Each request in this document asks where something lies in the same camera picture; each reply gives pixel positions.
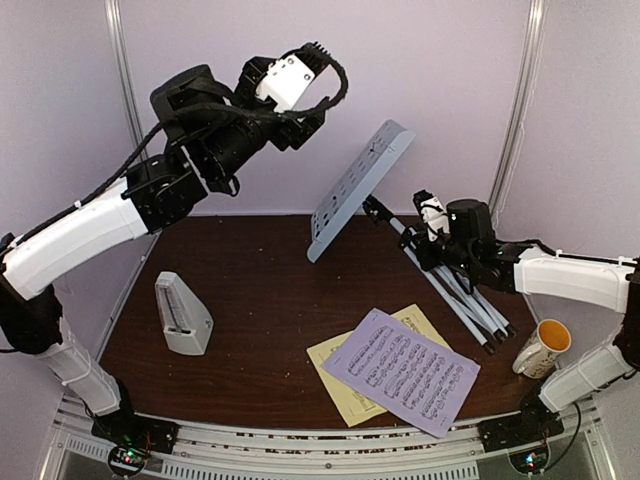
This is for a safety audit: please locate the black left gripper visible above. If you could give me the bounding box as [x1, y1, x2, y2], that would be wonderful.
[197, 54, 328, 183]

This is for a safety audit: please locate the white folding music stand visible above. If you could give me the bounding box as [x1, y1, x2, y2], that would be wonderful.
[306, 119, 516, 354]

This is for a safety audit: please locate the purple sheet music page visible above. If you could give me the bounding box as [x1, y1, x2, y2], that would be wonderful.
[322, 308, 480, 439]

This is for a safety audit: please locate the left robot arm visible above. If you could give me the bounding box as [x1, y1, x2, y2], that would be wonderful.
[1, 43, 349, 445]

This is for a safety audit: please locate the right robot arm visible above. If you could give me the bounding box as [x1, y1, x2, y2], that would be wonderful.
[401, 191, 639, 442]

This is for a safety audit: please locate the white mug orange inside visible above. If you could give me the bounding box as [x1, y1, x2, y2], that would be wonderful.
[512, 319, 572, 380]

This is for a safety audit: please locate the yellow sheet music page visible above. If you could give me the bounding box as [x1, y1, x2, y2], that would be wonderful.
[307, 304, 449, 427]

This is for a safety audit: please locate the white metronome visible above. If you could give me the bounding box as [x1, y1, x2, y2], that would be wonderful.
[154, 271, 214, 356]

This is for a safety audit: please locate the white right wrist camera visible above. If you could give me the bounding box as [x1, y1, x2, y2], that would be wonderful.
[412, 190, 448, 233]

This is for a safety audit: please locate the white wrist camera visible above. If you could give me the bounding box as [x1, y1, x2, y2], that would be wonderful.
[255, 54, 316, 113]
[412, 190, 448, 233]

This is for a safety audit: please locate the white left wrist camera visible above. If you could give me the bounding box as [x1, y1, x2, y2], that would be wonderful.
[255, 54, 316, 113]

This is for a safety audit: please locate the aluminium front rail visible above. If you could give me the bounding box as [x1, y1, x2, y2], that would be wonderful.
[49, 394, 606, 480]

